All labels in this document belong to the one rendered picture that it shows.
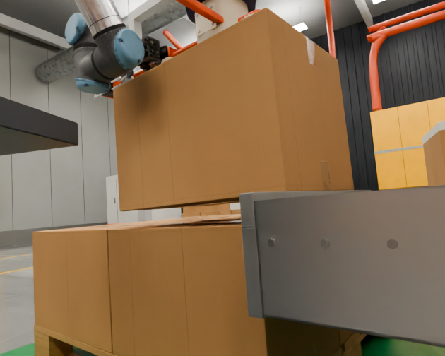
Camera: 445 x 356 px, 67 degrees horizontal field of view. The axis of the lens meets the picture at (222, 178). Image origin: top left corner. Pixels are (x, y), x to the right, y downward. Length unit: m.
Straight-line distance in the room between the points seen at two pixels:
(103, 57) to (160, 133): 0.24
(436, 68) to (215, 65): 11.13
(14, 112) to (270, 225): 0.40
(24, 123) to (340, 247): 0.47
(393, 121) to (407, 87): 3.61
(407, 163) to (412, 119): 0.92
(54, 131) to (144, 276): 0.60
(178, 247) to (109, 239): 0.33
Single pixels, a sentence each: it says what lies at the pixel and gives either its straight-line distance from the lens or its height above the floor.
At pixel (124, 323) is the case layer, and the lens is 1.18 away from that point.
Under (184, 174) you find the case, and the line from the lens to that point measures 0.88.
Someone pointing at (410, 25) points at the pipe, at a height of 4.26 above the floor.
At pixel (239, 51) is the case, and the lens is 0.82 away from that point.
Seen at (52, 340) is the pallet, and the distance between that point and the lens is 1.68.
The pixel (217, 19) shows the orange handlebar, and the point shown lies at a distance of 1.07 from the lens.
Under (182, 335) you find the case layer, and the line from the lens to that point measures 0.98.
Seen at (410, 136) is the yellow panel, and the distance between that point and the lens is 8.18.
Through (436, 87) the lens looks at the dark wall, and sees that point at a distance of 11.70.
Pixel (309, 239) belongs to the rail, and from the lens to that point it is 0.53.
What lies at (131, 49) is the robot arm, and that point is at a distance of 0.95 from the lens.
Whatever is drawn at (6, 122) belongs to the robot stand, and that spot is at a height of 0.72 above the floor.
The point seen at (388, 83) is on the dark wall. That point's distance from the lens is 11.88.
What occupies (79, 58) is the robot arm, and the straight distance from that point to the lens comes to 1.07.
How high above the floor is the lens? 0.59
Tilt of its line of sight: 5 degrees up
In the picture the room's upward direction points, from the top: 4 degrees counter-clockwise
